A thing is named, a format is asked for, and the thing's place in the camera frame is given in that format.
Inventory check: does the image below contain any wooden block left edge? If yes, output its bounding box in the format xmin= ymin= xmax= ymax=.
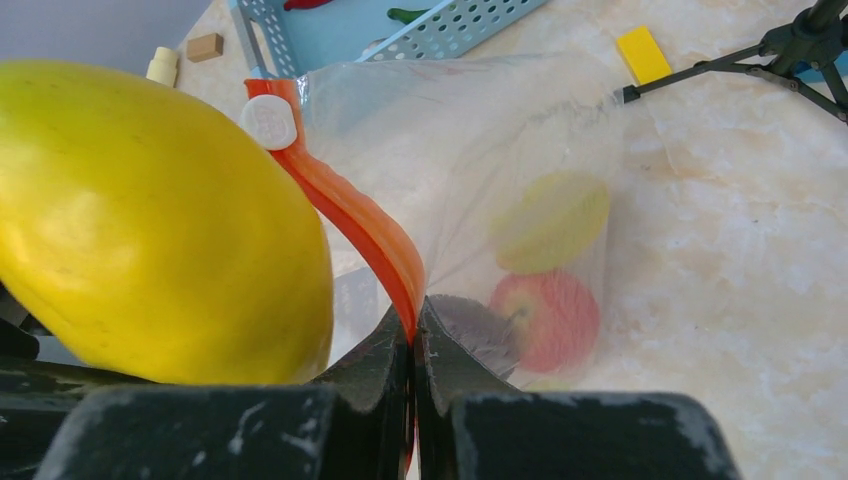
xmin=185 ymin=33 xmax=224 ymax=63

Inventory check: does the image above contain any red toy chili pepper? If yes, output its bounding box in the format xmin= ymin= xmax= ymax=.
xmin=283 ymin=0 xmax=332 ymax=11

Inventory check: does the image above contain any dark red toy fruit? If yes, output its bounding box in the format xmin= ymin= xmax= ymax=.
xmin=429 ymin=294 xmax=519 ymax=380

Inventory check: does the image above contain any yellow rectangular block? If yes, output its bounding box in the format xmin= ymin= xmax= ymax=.
xmin=616 ymin=26 xmax=672 ymax=85

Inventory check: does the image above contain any cream toy cylinder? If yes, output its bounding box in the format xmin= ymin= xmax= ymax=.
xmin=145 ymin=46 xmax=179 ymax=87

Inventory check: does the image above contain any yellow toy squash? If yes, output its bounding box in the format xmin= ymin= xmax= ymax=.
xmin=1 ymin=60 xmax=334 ymax=385

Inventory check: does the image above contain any light blue plastic basket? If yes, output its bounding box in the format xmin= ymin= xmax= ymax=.
xmin=228 ymin=0 xmax=541 ymax=78

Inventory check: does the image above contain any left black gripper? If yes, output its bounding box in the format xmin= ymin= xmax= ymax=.
xmin=1 ymin=289 xmax=145 ymax=479

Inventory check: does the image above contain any clear zip top bag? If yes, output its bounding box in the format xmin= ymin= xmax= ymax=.
xmin=241 ymin=51 xmax=628 ymax=391

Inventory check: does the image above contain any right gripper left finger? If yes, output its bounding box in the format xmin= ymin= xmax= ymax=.
xmin=36 ymin=311 xmax=411 ymax=479

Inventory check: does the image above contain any black tripod mic stand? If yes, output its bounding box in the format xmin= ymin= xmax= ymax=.
xmin=621 ymin=0 xmax=847 ymax=123

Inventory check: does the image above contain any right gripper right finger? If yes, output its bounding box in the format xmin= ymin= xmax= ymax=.
xmin=414 ymin=297 xmax=740 ymax=479

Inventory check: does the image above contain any red toy apple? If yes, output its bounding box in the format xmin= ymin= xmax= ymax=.
xmin=489 ymin=270 xmax=601 ymax=374

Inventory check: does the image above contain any green toy pepper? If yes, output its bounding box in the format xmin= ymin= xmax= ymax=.
xmin=386 ymin=8 xmax=429 ymax=25

